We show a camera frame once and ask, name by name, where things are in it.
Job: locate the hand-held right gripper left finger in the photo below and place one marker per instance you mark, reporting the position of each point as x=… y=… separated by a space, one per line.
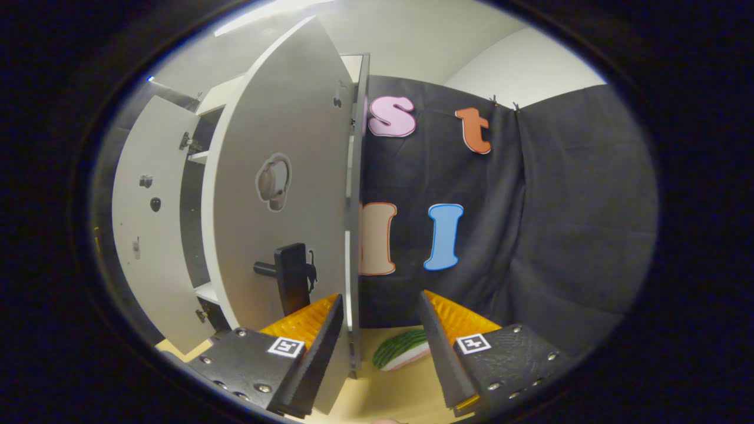
x=309 y=365

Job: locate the watermelon slice toy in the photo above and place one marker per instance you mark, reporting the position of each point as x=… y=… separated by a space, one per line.
x=400 y=347

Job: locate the white and grey cabinet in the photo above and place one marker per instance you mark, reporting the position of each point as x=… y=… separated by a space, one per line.
x=360 y=176

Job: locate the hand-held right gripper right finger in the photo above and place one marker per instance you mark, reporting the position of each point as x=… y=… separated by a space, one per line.
x=445 y=359

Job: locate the white cabinet floor board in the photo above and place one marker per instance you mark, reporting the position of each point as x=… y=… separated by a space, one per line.
x=207 y=292

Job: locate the white cabinet door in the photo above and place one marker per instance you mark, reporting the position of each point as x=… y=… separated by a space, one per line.
x=153 y=253
x=283 y=106

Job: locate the white cabinet shelf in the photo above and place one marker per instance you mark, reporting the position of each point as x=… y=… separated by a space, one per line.
x=199 y=156

